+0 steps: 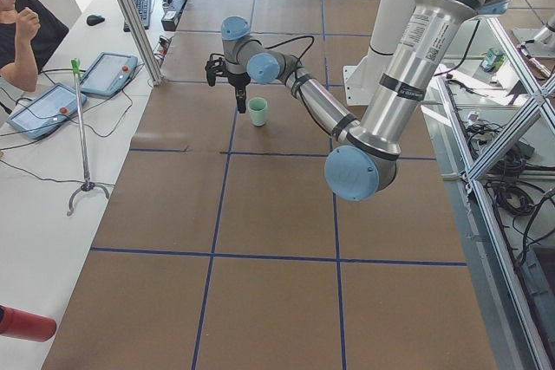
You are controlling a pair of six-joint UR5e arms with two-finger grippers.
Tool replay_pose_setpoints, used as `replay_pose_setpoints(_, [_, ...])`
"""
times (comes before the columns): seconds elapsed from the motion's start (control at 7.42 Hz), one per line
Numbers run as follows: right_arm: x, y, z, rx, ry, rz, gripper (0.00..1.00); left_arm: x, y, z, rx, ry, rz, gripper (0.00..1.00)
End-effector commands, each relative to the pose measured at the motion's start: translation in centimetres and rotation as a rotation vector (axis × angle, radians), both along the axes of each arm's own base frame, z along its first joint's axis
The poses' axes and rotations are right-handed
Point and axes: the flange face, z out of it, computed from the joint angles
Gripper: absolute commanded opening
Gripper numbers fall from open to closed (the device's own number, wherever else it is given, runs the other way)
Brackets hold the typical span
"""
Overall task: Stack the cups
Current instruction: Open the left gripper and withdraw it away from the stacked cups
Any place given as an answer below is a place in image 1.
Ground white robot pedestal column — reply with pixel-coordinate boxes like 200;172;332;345
343;0;415;106

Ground aluminium frame post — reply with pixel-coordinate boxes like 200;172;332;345
117;0;163;86

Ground far blue teach pendant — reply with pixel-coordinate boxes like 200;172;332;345
80;52;138;98

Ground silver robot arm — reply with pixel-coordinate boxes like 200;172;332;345
219;0;509;201

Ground green handled reacher stick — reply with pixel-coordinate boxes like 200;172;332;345
67;58;109;217

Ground black computer mouse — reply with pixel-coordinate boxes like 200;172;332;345
86;15;105;26

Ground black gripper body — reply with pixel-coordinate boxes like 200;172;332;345
227;72;250;88

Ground red bottle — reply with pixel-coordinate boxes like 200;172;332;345
1;306;57;342

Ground brown paper table cover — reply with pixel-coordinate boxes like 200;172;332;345
44;0;496;369

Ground person in black shirt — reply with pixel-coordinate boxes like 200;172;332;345
1;0;69;93

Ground mint green cup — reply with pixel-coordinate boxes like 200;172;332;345
248;97;268;113
249;109;268;127

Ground black keyboard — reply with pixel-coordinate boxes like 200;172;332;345
133;0;152;29

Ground blue teach pendant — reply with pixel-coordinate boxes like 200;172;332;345
7;83;77;140
80;52;138;98

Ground near blue teach pendant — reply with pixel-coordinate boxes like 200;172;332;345
7;83;77;140

